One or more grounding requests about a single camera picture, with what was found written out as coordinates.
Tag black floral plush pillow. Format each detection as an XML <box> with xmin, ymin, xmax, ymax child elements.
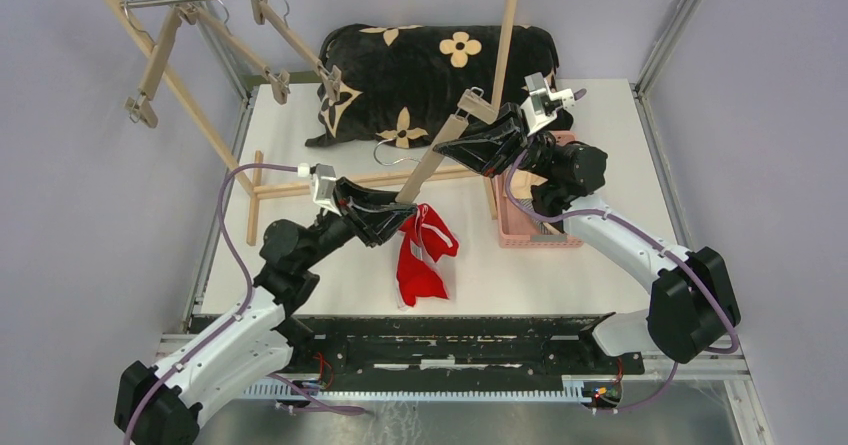
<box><xmin>304</xmin><ymin>23</ymin><xmax>575</xmax><ymax>152</ymax></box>

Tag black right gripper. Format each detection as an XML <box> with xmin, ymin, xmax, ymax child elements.
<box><xmin>435</xmin><ymin>101</ymin><xmax>560</xmax><ymax>181</ymax></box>

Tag wooden clip hanger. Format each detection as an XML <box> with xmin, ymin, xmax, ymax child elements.
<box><xmin>175</xmin><ymin>0</ymin><xmax>290</xmax><ymax>105</ymax></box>
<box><xmin>124</xmin><ymin>7</ymin><xmax>183</xmax><ymax>128</ymax></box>

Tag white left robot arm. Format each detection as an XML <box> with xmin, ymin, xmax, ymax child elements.
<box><xmin>114</xmin><ymin>177</ymin><xmax>417</xmax><ymax>444</ymax></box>

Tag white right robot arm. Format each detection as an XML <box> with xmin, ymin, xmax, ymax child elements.
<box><xmin>433</xmin><ymin>102</ymin><xmax>741</xmax><ymax>373</ymax></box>

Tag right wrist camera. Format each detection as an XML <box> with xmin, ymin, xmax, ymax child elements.
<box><xmin>520</xmin><ymin>73</ymin><xmax>578</xmax><ymax>136</ymax></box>

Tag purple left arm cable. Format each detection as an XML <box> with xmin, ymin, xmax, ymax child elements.
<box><xmin>122</xmin><ymin>162</ymin><xmax>313</xmax><ymax>445</ymax></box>

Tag pink perforated plastic basket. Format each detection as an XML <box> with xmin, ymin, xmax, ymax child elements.
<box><xmin>493</xmin><ymin>172</ymin><xmax>583</xmax><ymax>248</ymax></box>

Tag beige underwear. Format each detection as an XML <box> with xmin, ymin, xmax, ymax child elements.
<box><xmin>508</xmin><ymin>170</ymin><xmax>547</xmax><ymax>200</ymax></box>

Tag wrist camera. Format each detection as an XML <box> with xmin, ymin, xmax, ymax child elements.
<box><xmin>520</xmin><ymin>73</ymin><xmax>578</xmax><ymax>136</ymax></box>
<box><xmin>310</xmin><ymin>164</ymin><xmax>340</xmax><ymax>215</ymax></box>

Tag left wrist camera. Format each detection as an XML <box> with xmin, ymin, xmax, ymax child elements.
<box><xmin>310</xmin><ymin>164</ymin><xmax>340</xmax><ymax>215</ymax></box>

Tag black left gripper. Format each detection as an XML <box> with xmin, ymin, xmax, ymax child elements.
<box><xmin>299</xmin><ymin>176</ymin><xmax>418</xmax><ymax>269</ymax></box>

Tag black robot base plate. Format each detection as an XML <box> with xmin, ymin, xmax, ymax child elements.
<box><xmin>188</xmin><ymin>314</ymin><xmax>645</xmax><ymax>397</ymax></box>

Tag wooden hanger with red underwear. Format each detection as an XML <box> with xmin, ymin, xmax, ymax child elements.
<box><xmin>395</xmin><ymin>87</ymin><xmax>498</xmax><ymax>203</ymax></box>

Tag wooden clothes rack frame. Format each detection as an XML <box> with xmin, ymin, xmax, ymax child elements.
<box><xmin>104</xmin><ymin>0</ymin><xmax>518</xmax><ymax>246</ymax></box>

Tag red underwear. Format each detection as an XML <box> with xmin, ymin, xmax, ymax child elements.
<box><xmin>396</xmin><ymin>203</ymin><xmax>460</xmax><ymax>308</ymax></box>

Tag empty wooden clip hanger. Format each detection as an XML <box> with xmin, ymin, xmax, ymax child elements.
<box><xmin>124</xmin><ymin>7</ymin><xmax>183</xmax><ymax>128</ymax></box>

